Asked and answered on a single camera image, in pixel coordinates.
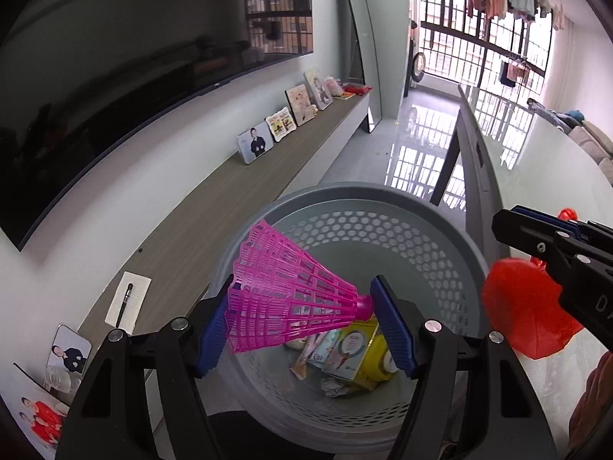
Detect clear plastic bottle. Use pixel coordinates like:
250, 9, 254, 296
44, 364, 82, 394

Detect checked cloth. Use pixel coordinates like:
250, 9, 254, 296
527, 98, 572, 136

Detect person's right hand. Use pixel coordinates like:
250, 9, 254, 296
567, 351, 613, 457

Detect dark window grille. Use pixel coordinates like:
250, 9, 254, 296
412, 0, 556, 102

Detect pink plastic shuttlecock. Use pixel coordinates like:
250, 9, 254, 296
225, 219, 375, 353

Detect dark table leg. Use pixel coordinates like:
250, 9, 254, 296
429, 110, 467, 208

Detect round standing fan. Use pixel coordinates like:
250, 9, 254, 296
407, 19, 428, 97

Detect cartoon print photo frame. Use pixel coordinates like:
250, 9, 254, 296
265, 107, 295, 142

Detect white plastic wrapper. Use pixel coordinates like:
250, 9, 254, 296
320, 376, 356, 399

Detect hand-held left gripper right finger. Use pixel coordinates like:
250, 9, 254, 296
369, 275, 559, 460

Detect grey perforated plastic basket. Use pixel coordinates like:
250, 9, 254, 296
203, 182, 489, 453

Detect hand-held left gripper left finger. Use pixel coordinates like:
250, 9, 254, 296
55, 273, 235, 460

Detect red plastic bag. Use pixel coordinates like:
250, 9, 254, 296
481, 207, 586, 360

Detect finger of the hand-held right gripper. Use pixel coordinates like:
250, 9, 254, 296
492, 208, 613, 274
510, 205, 613, 248

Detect black pen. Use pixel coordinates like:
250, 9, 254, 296
115, 283, 134, 329

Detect black framed standing mirror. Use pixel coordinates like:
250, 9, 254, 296
338, 0, 384, 134

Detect yellow cardboard box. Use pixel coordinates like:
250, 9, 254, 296
323, 319, 400, 391

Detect child photo frame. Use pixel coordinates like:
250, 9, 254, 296
286, 84, 317, 127

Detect grey sofa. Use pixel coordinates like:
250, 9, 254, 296
567, 122, 613, 179

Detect dark suit portrait frame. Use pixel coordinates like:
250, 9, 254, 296
237, 122, 275, 164
48, 324, 93, 375

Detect white notepad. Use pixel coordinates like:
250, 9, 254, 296
104, 271, 152, 334

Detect small clothes drying rack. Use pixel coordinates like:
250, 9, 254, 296
498, 55, 533, 89

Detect tall photo frame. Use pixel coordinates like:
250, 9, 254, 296
304, 68, 334, 111

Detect black television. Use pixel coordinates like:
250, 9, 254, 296
0, 0, 314, 252

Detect photo print red clothes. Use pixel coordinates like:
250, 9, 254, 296
12, 363, 70, 449

